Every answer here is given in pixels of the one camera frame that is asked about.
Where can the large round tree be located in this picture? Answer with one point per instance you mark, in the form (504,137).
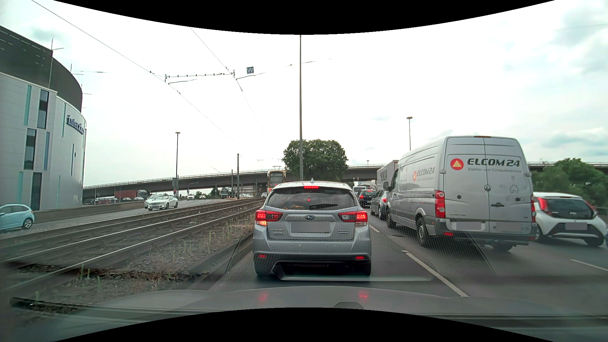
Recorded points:
(316,159)

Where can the tram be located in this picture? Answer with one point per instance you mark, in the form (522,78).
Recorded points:
(276,179)

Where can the silver hatchback car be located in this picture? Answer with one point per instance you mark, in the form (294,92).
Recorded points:
(311,228)

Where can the tall grey pole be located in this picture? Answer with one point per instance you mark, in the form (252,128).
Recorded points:
(300,109)

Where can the short dark pole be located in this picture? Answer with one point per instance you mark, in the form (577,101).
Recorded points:
(238,175)

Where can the white lorry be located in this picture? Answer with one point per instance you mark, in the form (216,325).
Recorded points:
(385,173)

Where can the concrete road bridge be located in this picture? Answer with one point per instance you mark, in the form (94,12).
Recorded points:
(213,180)

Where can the car's own bonnet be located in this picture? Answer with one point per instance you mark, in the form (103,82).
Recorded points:
(304,299)

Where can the white saloon car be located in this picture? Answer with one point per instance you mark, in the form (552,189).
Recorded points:
(162,203)

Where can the silver panel van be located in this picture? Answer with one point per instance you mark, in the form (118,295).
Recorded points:
(465,190)

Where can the road markings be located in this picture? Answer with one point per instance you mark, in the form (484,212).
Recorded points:
(434,273)

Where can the grey road beyond tracks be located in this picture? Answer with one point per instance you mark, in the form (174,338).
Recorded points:
(118,213)

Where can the tram track with gravel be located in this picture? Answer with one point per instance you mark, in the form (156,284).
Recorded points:
(118,242)

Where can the grey asphalt road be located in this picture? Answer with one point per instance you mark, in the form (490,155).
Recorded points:
(522,280)

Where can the grey curved building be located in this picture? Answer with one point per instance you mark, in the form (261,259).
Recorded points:
(38,142)

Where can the white small car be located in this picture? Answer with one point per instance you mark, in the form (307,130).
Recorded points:
(567,218)

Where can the green bushes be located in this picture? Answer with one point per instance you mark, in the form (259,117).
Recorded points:
(572,180)

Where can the light blue car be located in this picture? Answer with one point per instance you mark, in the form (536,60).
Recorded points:
(14,216)

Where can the lamp post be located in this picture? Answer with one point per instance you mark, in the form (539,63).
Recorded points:
(409,133)
(176,161)

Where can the low concrete wall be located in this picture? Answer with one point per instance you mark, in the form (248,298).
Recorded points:
(85,211)

